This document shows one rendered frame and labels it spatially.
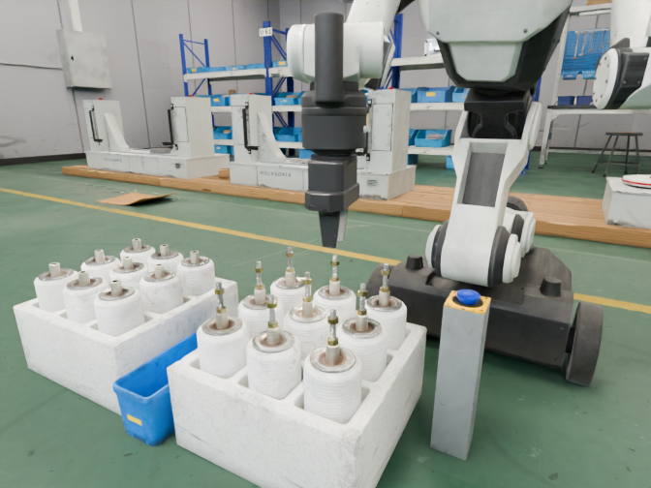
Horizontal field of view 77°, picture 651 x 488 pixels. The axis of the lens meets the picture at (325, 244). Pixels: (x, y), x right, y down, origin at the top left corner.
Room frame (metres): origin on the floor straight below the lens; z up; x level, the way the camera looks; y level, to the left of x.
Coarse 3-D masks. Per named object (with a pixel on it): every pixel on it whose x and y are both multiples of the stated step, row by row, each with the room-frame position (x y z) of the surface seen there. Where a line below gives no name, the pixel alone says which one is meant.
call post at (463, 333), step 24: (456, 312) 0.64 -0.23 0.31; (456, 336) 0.64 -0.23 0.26; (480, 336) 0.62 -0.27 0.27; (456, 360) 0.64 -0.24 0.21; (480, 360) 0.65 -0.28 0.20; (456, 384) 0.64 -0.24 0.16; (456, 408) 0.63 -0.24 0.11; (432, 432) 0.65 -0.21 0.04; (456, 432) 0.63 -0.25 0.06; (456, 456) 0.63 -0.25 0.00
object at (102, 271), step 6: (84, 264) 1.03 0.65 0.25; (108, 264) 1.03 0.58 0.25; (114, 264) 1.04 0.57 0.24; (90, 270) 1.01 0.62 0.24; (96, 270) 1.01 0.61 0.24; (102, 270) 1.02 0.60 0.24; (108, 270) 1.03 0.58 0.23; (90, 276) 1.01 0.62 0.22; (96, 276) 1.01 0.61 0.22; (102, 276) 1.01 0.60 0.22; (108, 276) 1.02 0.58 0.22; (108, 282) 1.02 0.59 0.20
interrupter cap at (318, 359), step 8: (312, 352) 0.59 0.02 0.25; (320, 352) 0.59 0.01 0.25; (344, 352) 0.60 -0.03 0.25; (352, 352) 0.59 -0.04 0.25; (312, 360) 0.57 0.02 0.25; (320, 360) 0.57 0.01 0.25; (344, 360) 0.57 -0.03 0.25; (352, 360) 0.57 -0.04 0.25; (320, 368) 0.55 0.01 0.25; (328, 368) 0.55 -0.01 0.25; (336, 368) 0.55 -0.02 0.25; (344, 368) 0.55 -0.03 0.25
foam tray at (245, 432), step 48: (192, 384) 0.63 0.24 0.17; (240, 384) 0.63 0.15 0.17; (384, 384) 0.61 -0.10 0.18; (192, 432) 0.64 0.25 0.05; (240, 432) 0.58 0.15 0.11; (288, 432) 0.53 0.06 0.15; (336, 432) 0.50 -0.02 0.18; (384, 432) 0.59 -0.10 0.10; (288, 480) 0.53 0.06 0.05; (336, 480) 0.49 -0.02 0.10
